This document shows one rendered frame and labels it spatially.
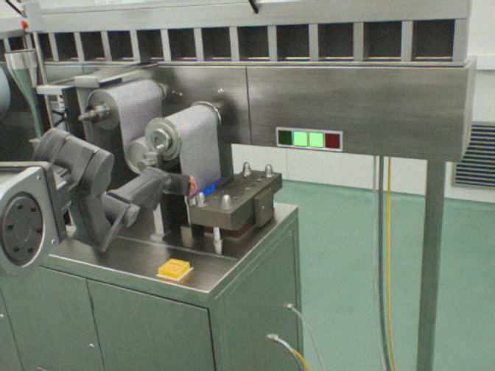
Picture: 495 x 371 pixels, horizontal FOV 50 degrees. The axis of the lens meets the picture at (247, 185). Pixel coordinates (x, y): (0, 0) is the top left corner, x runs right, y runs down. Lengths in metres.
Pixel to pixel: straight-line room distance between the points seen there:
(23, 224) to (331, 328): 2.33
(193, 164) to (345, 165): 2.76
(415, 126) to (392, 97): 0.12
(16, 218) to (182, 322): 1.08
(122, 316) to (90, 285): 0.15
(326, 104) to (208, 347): 0.89
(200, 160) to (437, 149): 0.80
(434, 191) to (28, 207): 1.55
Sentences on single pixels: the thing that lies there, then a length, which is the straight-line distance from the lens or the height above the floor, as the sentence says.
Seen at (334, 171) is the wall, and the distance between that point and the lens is 4.53.
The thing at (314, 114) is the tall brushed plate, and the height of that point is 1.27.
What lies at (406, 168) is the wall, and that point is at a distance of 4.35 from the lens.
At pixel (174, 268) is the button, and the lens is 1.64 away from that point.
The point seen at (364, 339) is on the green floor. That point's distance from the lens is 2.84.
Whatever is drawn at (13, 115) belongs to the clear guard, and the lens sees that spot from 2.62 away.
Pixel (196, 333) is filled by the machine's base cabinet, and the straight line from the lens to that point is 1.71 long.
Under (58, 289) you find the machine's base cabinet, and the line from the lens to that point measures 2.06.
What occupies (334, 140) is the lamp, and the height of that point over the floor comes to 1.19.
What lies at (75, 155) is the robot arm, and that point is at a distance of 0.85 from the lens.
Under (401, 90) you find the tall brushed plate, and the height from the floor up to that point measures 1.36.
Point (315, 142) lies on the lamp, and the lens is 1.89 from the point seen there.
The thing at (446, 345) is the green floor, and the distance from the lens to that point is 2.86.
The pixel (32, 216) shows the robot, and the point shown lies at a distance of 0.74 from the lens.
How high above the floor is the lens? 1.72
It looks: 21 degrees down
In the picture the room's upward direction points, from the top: 4 degrees counter-clockwise
